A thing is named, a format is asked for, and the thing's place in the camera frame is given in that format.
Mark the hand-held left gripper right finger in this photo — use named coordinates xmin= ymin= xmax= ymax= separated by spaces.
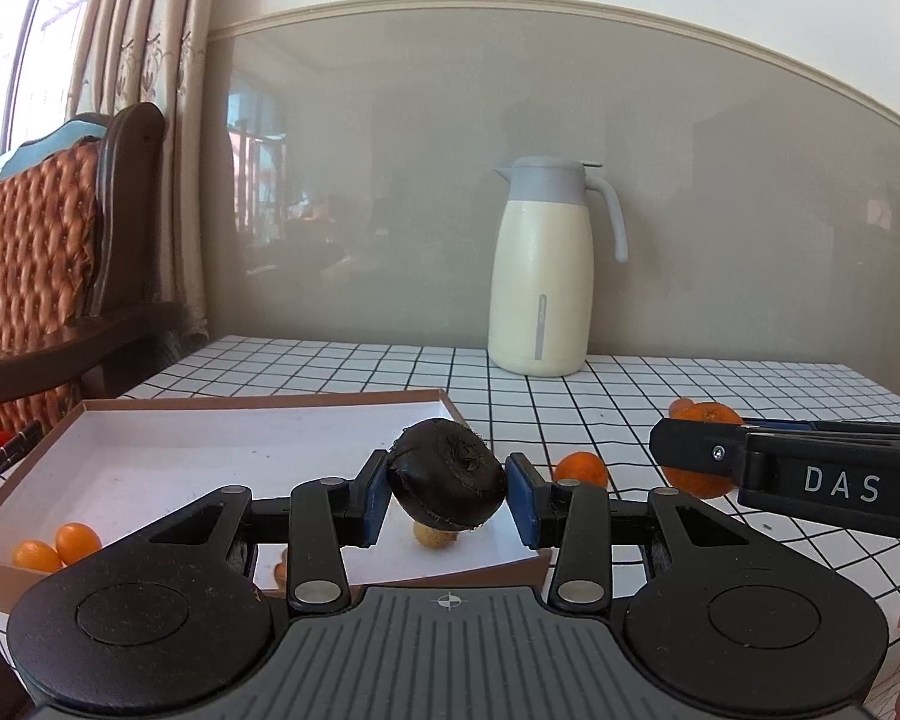
xmin=506 ymin=454 xmax=788 ymax=612

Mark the black ridged bar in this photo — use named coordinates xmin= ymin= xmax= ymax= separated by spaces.
xmin=0 ymin=420 xmax=44 ymax=497

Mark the dark orange mandarin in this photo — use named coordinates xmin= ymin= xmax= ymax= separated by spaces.
xmin=553 ymin=451 xmax=608 ymax=488

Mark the dark brown water chestnut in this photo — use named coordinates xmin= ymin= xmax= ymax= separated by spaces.
xmin=386 ymin=418 xmax=508 ymax=531

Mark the wooden chair orange woven back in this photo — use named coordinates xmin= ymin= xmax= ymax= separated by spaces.
xmin=0 ymin=101 xmax=211 ymax=436

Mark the brown cardboard box white inside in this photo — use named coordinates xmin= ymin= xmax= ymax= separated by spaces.
xmin=0 ymin=388 xmax=552 ymax=620

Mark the small yellow-orange mandarin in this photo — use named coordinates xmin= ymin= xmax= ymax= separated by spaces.
xmin=11 ymin=538 xmax=62 ymax=572
xmin=55 ymin=522 xmax=104 ymax=565

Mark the cream thermos jug grey lid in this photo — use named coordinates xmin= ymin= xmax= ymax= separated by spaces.
xmin=487 ymin=156 xmax=631 ymax=377

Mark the white black checked tablecloth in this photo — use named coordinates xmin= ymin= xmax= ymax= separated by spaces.
xmin=0 ymin=336 xmax=900 ymax=683

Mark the large orange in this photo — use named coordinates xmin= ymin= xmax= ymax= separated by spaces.
xmin=660 ymin=403 xmax=745 ymax=500

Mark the blue padded chair back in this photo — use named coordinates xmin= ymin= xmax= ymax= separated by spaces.
xmin=7 ymin=114 xmax=113 ymax=173

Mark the beige patterned curtain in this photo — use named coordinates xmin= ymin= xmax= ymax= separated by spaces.
xmin=67 ymin=0 xmax=215 ymax=342

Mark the window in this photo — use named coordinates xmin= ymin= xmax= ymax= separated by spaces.
xmin=0 ymin=0 xmax=113 ymax=173

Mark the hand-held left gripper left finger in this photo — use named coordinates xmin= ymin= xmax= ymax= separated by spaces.
xmin=109 ymin=450 xmax=389 ymax=612

